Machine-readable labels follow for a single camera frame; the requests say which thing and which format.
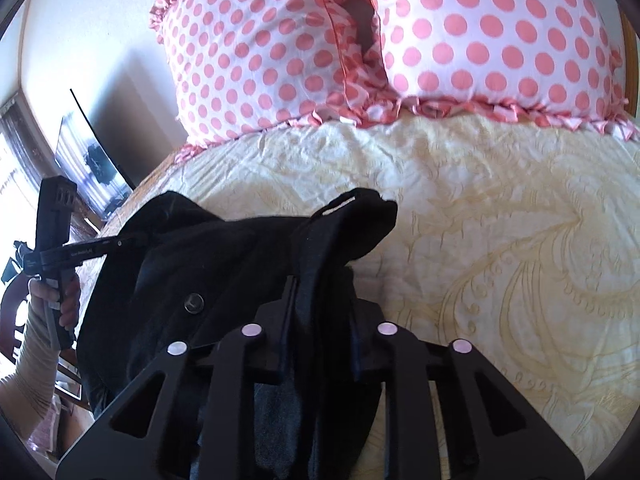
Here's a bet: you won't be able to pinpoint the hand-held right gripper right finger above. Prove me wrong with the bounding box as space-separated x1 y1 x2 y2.
350 304 587 480

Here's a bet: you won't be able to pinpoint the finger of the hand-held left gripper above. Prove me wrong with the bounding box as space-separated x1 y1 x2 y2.
102 236 151 253

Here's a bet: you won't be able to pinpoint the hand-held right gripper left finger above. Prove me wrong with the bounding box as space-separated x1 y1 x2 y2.
55 280 301 480

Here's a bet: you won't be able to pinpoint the black pants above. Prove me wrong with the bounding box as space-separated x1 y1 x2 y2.
75 187 399 480

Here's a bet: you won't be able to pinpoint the person's left forearm cream sleeve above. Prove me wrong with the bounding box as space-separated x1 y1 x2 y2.
0 305 67 433

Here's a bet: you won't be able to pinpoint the person's left hand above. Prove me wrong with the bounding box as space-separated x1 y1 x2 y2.
27 276 83 333

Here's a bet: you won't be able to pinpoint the dark wooden chair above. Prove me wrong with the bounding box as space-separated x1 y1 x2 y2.
0 280 37 358

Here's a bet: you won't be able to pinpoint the black flat screen television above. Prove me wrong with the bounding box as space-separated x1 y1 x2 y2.
54 88 137 222

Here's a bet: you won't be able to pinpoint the yellow patterned bedspread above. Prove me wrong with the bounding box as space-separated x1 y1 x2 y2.
95 110 640 480

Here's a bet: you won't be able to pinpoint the pink polka dot pillow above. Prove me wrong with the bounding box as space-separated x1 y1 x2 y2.
360 0 640 142
149 0 396 147

